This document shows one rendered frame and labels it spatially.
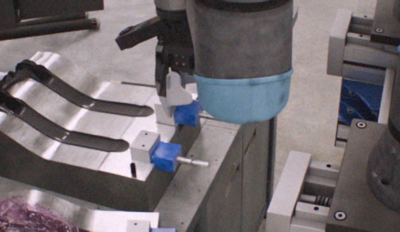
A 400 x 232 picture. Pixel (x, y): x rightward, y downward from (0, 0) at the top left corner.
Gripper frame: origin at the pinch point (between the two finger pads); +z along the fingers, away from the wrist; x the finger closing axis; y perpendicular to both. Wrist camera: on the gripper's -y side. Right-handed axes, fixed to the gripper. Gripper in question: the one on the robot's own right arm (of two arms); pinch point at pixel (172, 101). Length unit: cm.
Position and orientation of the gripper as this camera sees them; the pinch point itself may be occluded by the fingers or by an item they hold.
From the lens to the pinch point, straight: 113.6
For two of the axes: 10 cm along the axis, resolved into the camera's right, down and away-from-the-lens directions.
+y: 9.4, 1.7, -3.0
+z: 0.4, 8.0, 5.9
